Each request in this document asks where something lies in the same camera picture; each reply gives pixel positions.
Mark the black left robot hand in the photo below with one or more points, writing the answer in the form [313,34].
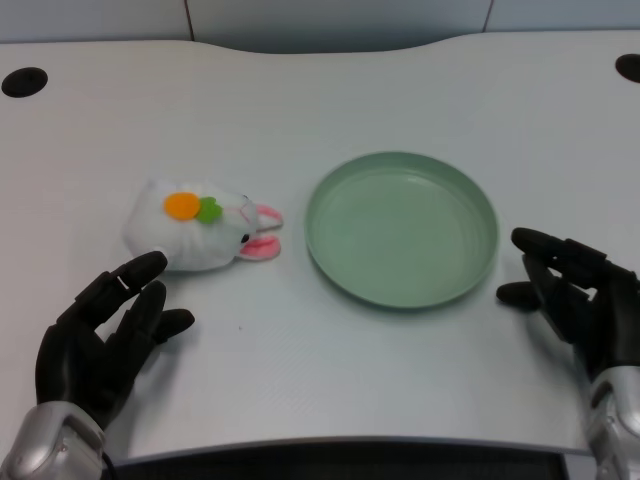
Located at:
[75,345]

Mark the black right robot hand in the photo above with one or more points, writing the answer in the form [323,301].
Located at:
[597,310]

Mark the white rabbit doll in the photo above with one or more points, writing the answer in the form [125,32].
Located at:
[200,235]

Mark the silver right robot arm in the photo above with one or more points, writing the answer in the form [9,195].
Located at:
[617,425]

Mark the green round plate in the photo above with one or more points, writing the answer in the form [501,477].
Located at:
[400,230]

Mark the black robot torso front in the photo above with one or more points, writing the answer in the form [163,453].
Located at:
[325,462]

